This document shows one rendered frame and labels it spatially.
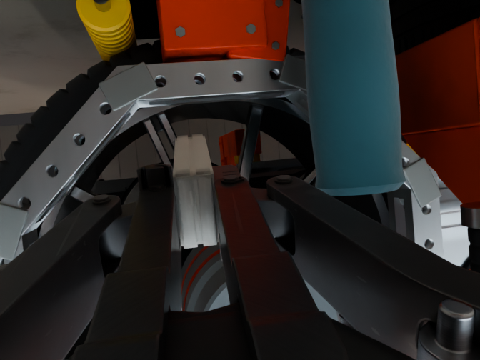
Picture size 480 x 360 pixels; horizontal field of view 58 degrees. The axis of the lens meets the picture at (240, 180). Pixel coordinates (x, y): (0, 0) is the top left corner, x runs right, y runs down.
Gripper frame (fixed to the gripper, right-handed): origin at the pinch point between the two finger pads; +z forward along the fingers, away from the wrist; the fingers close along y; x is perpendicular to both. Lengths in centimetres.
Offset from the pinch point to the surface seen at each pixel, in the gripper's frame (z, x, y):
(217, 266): 17.7, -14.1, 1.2
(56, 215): 35.1, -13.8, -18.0
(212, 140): 461, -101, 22
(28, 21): 197, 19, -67
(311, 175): 40.1, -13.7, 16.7
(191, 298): 16.9, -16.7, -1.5
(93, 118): 30.2, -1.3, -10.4
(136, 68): 31.7, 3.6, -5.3
